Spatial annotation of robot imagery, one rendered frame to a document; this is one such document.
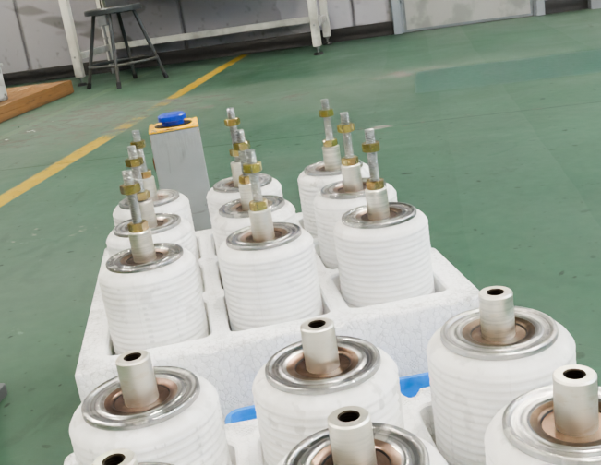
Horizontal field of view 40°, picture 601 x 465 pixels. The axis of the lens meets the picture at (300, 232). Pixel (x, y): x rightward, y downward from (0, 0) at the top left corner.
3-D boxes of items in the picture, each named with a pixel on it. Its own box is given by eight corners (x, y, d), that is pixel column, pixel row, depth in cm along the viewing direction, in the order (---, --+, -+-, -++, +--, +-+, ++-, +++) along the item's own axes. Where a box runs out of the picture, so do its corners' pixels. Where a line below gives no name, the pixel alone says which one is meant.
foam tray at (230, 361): (114, 540, 79) (73, 375, 74) (130, 365, 116) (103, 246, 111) (498, 456, 84) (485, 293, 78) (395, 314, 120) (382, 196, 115)
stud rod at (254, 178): (258, 226, 80) (246, 151, 78) (255, 224, 81) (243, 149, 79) (268, 223, 80) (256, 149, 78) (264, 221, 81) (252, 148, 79)
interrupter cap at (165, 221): (111, 244, 87) (110, 238, 87) (116, 225, 94) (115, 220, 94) (182, 232, 88) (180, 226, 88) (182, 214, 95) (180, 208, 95)
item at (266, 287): (268, 434, 81) (238, 262, 75) (231, 396, 89) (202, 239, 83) (352, 400, 84) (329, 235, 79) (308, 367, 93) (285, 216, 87)
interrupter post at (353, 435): (337, 490, 41) (329, 433, 40) (330, 463, 43) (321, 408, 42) (384, 481, 41) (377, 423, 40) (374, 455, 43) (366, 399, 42)
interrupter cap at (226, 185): (284, 181, 103) (283, 175, 103) (239, 197, 99) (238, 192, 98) (246, 176, 109) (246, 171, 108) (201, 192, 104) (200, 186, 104)
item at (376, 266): (414, 347, 94) (397, 196, 88) (460, 380, 85) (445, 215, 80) (338, 372, 91) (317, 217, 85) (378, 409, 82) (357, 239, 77)
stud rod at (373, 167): (379, 200, 83) (371, 127, 80) (384, 203, 82) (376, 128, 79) (370, 203, 82) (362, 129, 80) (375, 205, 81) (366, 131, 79)
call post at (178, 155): (188, 337, 123) (148, 135, 113) (186, 319, 129) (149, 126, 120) (234, 328, 124) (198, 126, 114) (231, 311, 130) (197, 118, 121)
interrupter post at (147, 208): (137, 233, 90) (130, 205, 89) (138, 227, 92) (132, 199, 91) (158, 230, 90) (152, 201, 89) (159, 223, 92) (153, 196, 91)
